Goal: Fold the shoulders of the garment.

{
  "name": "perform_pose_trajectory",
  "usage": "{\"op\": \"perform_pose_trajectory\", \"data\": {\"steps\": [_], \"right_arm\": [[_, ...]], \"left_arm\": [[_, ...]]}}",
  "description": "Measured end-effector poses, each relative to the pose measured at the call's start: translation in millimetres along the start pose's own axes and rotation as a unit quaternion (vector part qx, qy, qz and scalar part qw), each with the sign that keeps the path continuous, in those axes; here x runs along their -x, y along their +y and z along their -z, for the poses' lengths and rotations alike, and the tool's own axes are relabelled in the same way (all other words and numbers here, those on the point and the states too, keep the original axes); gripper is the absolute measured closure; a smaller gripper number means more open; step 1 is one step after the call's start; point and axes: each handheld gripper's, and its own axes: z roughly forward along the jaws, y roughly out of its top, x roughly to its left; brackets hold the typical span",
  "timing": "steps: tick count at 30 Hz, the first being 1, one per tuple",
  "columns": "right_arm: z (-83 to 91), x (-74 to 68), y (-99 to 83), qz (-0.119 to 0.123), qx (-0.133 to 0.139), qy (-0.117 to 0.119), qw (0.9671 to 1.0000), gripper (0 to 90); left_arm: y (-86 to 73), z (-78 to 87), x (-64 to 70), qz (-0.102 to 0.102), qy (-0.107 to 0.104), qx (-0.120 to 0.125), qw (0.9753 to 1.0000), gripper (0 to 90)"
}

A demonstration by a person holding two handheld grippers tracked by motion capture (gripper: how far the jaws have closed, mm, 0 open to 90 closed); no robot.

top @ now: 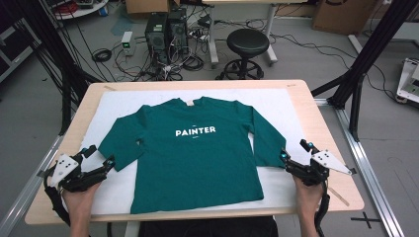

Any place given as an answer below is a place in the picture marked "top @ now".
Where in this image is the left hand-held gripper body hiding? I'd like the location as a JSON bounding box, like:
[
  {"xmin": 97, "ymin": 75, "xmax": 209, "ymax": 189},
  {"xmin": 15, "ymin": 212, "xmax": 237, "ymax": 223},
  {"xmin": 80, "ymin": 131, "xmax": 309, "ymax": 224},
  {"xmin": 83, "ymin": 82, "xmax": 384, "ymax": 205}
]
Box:
[{"xmin": 43, "ymin": 151, "xmax": 108, "ymax": 194}]

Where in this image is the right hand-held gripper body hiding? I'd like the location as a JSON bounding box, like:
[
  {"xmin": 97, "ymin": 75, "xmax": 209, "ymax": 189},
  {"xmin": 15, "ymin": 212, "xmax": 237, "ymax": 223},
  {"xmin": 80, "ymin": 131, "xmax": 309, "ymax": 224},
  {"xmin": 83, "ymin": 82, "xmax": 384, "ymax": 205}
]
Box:
[{"xmin": 285, "ymin": 149, "xmax": 354, "ymax": 188}]

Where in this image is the green long-sleeved shirt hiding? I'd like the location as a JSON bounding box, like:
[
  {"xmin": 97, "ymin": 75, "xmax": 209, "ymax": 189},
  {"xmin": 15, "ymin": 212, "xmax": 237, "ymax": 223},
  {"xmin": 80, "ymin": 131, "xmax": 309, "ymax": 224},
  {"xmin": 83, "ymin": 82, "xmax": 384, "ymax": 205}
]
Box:
[{"xmin": 98, "ymin": 96, "xmax": 287, "ymax": 215}]

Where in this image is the person's left hand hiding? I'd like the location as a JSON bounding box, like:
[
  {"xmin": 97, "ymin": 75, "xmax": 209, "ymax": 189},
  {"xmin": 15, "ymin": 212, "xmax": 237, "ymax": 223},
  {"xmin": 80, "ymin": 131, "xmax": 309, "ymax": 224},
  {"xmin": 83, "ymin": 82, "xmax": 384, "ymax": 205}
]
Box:
[{"xmin": 61, "ymin": 182, "xmax": 103, "ymax": 221}]

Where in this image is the person's right hand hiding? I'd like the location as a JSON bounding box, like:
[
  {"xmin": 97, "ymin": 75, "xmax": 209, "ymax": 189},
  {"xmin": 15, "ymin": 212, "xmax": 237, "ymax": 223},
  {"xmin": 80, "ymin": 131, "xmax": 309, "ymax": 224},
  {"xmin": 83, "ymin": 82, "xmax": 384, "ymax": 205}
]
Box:
[{"xmin": 292, "ymin": 175, "xmax": 326, "ymax": 215}]

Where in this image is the tan tape strip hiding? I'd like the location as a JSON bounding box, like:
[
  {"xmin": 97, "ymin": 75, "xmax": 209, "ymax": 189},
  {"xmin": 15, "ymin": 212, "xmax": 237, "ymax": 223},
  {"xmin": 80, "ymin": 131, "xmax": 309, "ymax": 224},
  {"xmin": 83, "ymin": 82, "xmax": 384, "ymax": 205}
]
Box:
[{"xmin": 324, "ymin": 184, "xmax": 351, "ymax": 207}]

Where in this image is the white foam mat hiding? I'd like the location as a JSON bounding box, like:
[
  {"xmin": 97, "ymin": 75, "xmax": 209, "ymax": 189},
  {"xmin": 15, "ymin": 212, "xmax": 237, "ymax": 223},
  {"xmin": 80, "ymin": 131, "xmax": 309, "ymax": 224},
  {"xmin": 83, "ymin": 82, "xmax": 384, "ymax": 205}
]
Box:
[{"xmin": 78, "ymin": 88, "xmax": 313, "ymax": 215}]

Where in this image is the black tape cross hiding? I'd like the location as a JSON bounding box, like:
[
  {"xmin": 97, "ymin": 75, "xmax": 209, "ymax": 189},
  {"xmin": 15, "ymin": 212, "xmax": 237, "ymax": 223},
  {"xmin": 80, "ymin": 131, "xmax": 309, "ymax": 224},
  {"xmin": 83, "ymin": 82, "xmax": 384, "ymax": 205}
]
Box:
[{"xmin": 350, "ymin": 211, "xmax": 381, "ymax": 230}]

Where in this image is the person's dark clothing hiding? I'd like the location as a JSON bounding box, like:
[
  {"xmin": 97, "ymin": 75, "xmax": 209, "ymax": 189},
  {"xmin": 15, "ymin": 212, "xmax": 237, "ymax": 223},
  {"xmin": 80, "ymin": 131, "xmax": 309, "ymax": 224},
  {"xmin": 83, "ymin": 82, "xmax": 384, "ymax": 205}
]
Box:
[{"xmin": 137, "ymin": 215, "xmax": 280, "ymax": 237}]

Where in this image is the white machine with wheels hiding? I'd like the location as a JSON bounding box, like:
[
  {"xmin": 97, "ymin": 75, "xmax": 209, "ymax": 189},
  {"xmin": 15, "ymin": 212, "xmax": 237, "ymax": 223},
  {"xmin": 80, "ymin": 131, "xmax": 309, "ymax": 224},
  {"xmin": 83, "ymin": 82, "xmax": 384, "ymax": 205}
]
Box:
[{"xmin": 394, "ymin": 57, "xmax": 419, "ymax": 109}]

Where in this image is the white box with green light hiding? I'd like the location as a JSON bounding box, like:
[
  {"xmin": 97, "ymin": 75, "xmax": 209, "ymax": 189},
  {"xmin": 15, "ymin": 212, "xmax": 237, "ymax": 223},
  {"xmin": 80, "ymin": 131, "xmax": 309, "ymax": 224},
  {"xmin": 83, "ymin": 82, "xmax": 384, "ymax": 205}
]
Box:
[{"xmin": 121, "ymin": 31, "xmax": 134, "ymax": 56}]

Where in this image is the black round stool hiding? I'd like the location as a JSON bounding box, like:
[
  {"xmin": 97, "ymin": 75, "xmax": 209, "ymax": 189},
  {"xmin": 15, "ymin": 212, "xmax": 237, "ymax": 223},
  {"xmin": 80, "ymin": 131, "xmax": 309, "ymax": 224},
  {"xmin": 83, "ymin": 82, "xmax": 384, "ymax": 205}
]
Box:
[{"xmin": 215, "ymin": 28, "xmax": 271, "ymax": 81}]

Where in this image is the grey shelf unit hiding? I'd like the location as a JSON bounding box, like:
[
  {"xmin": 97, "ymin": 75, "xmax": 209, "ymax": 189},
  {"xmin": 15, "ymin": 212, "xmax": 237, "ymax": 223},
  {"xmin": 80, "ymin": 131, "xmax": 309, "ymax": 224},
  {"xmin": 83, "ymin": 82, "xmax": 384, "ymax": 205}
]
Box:
[{"xmin": 0, "ymin": 19, "xmax": 42, "ymax": 83}]

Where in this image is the large black computer tower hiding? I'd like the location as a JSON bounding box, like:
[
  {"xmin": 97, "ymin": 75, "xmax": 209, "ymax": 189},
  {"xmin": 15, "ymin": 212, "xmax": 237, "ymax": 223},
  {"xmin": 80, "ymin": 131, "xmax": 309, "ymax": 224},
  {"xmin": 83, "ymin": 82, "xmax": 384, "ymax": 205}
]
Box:
[{"xmin": 144, "ymin": 12, "xmax": 170, "ymax": 64}]

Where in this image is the large cardboard box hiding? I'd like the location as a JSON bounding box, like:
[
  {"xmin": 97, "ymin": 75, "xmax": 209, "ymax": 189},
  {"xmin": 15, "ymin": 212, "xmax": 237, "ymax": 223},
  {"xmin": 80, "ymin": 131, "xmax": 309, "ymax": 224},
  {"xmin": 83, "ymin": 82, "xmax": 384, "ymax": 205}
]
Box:
[{"xmin": 311, "ymin": 0, "xmax": 378, "ymax": 36}]

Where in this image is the round white table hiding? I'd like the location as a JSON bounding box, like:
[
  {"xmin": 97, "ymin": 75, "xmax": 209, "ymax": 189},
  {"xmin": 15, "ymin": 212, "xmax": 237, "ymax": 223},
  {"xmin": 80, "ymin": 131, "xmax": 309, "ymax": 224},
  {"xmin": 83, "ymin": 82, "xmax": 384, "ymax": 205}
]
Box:
[{"xmin": 42, "ymin": 0, "xmax": 110, "ymax": 21}]

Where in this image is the small black computer tower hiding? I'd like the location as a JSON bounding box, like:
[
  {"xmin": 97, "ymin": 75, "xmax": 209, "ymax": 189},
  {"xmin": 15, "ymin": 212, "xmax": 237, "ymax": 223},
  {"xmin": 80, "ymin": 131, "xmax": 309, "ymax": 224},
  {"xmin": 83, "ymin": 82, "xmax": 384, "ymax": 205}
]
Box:
[{"xmin": 167, "ymin": 8, "xmax": 190, "ymax": 55}]

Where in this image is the small cardboard box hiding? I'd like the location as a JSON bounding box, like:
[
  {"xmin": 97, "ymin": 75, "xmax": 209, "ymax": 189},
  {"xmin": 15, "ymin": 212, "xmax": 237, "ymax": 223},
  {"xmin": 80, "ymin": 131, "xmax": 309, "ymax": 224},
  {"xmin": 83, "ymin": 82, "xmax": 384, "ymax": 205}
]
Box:
[{"xmin": 125, "ymin": 0, "xmax": 181, "ymax": 15}]

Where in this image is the left hand-held gripper cable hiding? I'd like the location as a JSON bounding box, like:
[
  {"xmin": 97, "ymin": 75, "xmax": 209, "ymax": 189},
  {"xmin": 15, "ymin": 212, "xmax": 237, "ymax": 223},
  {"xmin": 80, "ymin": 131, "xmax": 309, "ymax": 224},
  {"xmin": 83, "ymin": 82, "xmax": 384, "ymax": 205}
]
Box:
[{"xmin": 43, "ymin": 167, "xmax": 72, "ymax": 229}]

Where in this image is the hand-held gripper cable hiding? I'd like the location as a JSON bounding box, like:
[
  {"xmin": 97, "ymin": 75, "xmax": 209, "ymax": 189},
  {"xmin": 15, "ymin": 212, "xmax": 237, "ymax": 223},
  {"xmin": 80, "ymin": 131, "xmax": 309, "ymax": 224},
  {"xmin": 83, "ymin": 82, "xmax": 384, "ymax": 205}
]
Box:
[
  {"xmin": 313, "ymin": 181, "xmax": 331, "ymax": 237},
  {"xmin": 43, "ymin": 167, "xmax": 72, "ymax": 229}
]

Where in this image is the aluminium rail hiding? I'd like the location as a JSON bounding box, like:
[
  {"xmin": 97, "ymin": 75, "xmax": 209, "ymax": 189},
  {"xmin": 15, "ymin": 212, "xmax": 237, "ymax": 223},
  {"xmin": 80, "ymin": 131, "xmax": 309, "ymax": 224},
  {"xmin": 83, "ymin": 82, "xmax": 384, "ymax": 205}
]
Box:
[
  {"xmin": 314, "ymin": 98, "xmax": 406, "ymax": 237},
  {"xmin": 0, "ymin": 134, "xmax": 65, "ymax": 237}
]

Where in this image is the right hand-held gripper cable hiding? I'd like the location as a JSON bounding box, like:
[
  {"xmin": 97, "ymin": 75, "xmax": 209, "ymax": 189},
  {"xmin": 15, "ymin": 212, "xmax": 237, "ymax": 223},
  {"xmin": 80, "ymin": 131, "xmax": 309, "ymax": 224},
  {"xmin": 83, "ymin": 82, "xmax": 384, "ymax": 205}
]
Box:
[{"xmin": 313, "ymin": 181, "xmax": 331, "ymax": 237}]

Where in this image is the black metal frame stand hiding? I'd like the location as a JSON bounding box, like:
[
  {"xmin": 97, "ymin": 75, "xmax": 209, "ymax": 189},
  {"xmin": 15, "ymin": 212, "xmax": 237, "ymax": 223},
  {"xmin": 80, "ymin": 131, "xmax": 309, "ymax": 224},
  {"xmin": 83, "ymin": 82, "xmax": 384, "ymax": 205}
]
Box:
[
  {"xmin": 310, "ymin": 0, "xmax": 419, "ymax": 142},
  {"xmin": 0, "ymin": 0, "xmax": 104, "ymax": 136}
]

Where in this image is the coiled black cable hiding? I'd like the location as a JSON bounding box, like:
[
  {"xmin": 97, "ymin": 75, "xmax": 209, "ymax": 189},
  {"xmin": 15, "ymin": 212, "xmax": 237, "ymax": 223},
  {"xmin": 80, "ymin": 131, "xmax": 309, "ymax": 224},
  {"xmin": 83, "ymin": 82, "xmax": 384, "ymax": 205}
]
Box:
[{"xmin": 91, "ymin": 47, "xmax": 114, "ymax": 63}]

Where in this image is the long black floor cable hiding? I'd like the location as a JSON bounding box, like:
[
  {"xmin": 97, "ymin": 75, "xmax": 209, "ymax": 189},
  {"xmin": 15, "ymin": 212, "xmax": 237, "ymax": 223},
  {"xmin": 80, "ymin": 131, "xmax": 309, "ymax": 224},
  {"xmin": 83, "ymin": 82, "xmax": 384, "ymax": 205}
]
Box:
[{"xmin": 272, "ymin": 32, "xmax": 398, "ymax": 102}]

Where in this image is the tangle of floor cables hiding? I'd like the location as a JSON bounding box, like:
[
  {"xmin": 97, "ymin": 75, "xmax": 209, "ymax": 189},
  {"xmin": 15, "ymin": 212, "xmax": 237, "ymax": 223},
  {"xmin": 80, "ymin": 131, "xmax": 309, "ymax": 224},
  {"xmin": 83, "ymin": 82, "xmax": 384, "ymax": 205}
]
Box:
[{"xmin": 112, "ymin": 33, "xmax": 211, "ymax": 83}]

